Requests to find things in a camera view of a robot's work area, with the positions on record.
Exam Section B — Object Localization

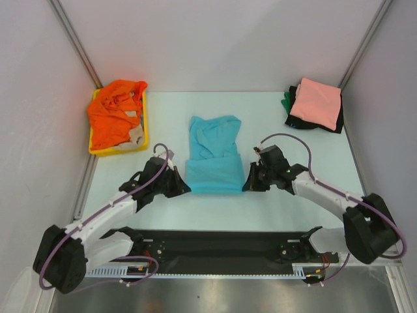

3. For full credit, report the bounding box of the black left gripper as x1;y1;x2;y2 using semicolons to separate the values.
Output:
152;166;190;198

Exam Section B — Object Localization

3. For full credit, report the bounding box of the light blue t shirt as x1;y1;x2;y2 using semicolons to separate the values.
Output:
186;115;245;194

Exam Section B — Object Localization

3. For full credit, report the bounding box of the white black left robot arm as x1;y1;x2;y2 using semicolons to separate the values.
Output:
33;156;191;294

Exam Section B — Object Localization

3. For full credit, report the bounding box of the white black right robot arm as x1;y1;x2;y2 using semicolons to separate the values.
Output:
242;145;400;264

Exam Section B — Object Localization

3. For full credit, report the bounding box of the beige t shirt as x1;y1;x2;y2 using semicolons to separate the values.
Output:
113;111;145;151

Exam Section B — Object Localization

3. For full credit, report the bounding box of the yellow plastic bin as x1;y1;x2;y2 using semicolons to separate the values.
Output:
89;91;149;157

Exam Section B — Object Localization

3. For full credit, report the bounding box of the folded black t shirt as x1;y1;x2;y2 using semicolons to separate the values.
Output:
285;86;344;134

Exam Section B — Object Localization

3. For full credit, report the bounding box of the folded green t shirt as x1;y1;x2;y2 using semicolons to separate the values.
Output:
281;91;293;114

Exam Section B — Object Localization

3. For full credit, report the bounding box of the orange t shirt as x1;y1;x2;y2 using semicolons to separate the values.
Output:
87;80;148;150

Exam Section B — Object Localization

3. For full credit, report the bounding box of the folded pink t shirt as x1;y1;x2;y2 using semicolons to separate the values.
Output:
291;78;341;130

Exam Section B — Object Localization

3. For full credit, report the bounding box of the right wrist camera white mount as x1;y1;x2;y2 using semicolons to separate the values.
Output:
253;147;263;157

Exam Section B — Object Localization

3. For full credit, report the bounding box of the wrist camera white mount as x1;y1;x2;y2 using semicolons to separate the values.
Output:
253;147;263;157
153;149;175;170

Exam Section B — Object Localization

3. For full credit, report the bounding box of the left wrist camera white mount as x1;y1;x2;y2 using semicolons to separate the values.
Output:
153;149;175;170

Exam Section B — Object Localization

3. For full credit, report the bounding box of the black mounting base plate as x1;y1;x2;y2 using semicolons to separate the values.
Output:
120;227;339;269

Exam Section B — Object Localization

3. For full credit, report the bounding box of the white slotted cable duct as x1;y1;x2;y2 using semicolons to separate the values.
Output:
85;261;324;280

